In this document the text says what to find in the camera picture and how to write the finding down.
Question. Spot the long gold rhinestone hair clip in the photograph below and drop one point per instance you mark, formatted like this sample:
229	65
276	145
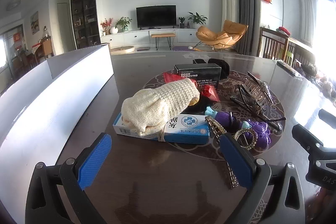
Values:
215	125

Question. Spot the white door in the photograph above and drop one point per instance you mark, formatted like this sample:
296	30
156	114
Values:
63	27

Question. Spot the grey curtain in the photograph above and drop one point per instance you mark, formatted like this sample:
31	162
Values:
242	3

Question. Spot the dark wooden desktop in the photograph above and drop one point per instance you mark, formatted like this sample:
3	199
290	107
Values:
162	182

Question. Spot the white sheer curtain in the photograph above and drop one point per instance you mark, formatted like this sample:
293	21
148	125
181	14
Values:
308	14

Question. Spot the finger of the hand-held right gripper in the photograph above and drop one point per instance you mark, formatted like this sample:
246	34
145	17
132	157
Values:
305	136
328	116

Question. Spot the blue and white medicine box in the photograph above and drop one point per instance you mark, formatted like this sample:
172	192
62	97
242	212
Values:
189	132

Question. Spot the small wooden side cabinet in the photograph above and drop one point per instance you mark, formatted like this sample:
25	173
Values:
47	47

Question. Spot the large leafy potted plant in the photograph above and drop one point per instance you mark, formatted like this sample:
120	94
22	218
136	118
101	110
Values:
197	18

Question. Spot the round wooden floor tray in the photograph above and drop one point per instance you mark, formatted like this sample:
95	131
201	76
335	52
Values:
122	49

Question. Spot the black printed box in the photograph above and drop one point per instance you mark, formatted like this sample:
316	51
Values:
197	70

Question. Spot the small potted plant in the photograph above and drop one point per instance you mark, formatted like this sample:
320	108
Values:
181	21

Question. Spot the black-armed glasses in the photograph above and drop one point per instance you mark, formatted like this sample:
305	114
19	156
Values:
249	103

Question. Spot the red sachet packet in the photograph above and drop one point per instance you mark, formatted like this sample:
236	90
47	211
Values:
210	92

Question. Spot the bushy green potted plant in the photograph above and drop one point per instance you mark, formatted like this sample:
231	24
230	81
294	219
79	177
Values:
124	22

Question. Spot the dark display cabinet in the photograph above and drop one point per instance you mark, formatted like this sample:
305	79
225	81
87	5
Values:
85	11

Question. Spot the black television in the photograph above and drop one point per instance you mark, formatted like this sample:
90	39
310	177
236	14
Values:
156	16

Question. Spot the dark bag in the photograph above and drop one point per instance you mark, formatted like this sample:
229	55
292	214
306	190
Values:
309	69

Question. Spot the framed wall picture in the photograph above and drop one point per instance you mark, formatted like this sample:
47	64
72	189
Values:
34	22

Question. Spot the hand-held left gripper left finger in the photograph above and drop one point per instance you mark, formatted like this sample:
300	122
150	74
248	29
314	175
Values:
94	159

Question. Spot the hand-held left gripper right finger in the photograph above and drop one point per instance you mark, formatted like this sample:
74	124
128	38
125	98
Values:
236	161

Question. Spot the wooden bench stool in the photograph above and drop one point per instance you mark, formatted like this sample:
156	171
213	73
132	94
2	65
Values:
162	35

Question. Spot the white television cabinet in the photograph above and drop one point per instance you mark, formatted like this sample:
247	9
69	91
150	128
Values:
126	39

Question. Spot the red flowers in white vase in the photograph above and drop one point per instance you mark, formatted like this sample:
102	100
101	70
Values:
113	29

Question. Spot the cream knitted cloth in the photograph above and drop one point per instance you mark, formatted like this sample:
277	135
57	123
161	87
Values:
157	106

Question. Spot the covered standing air conditioner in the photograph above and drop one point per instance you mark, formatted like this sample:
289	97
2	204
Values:
229	3

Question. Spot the purple butterfly toy wand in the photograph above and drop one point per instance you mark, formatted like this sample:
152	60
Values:
260	132

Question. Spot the wooden chair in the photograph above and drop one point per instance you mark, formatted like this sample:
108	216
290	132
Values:
270	45

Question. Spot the red cloth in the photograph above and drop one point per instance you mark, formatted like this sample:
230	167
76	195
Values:
284	31

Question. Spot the black furry pouch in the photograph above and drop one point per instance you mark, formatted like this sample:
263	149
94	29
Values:
221	66

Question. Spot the orange lounge chair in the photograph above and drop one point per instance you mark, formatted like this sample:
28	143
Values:
220	35

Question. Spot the green plastic stool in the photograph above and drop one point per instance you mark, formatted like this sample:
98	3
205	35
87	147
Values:
288	57

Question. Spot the large rhinestone hair claw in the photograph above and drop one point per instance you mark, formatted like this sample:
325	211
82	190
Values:
256	90

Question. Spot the round ceiling lamp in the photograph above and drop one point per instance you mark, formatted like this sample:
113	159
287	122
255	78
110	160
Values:
13	4

